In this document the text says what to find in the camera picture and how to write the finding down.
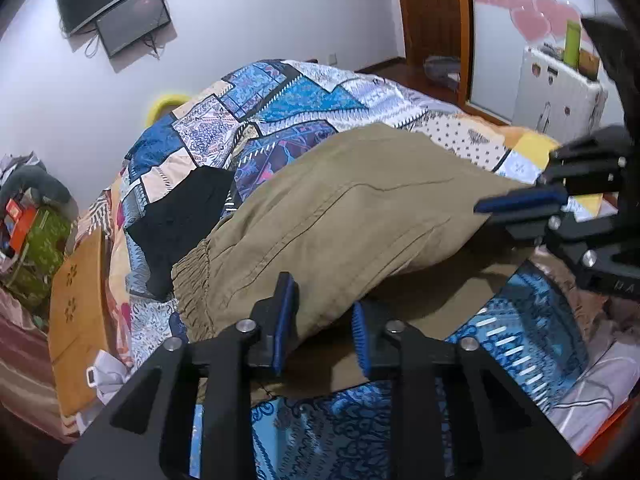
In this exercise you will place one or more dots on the pink heart wall decoration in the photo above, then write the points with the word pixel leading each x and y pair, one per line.
pixel 540 12

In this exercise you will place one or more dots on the brown wooden door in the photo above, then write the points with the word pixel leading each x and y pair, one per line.
pixel 435 15

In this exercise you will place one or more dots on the grey bag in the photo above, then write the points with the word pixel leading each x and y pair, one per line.
pixel 442 72

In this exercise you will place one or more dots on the grey cloth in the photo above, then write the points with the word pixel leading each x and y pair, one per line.
pixel 37 180

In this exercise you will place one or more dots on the white storage box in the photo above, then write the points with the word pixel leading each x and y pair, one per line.
pixel 560 95

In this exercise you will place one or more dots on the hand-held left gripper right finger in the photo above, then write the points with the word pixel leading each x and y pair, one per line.
pixel 361 342

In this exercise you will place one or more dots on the khaki pants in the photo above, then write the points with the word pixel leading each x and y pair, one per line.
pixel 350 220

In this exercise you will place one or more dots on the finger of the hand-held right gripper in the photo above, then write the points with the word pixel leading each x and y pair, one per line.
pixel 585 160
pixel 525 200

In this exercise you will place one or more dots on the white pink striped cloth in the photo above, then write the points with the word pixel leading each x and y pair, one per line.
pixel 600 375

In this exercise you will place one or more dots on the green bag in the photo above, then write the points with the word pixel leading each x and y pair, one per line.
pixel 42 250

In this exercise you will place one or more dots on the orange box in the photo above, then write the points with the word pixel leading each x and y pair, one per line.
pixel 20 220

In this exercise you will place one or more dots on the yellow round object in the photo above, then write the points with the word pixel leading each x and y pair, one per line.
pixel 167 104

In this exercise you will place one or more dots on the pink striped blanket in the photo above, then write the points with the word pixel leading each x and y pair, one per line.
pixel 25 370

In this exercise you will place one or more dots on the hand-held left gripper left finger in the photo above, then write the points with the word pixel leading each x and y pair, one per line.
pixel 284 320

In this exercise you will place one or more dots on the green bottle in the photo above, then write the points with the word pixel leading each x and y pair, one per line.
pixel 572 42

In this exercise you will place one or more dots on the small wall monitor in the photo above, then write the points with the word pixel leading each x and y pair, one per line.
pixel 132 20

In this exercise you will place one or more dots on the black cloth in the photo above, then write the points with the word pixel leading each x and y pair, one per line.
pixel 175 225

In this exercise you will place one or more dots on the blue patchwork printed blanket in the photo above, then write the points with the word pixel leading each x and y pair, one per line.
pixel 300 105

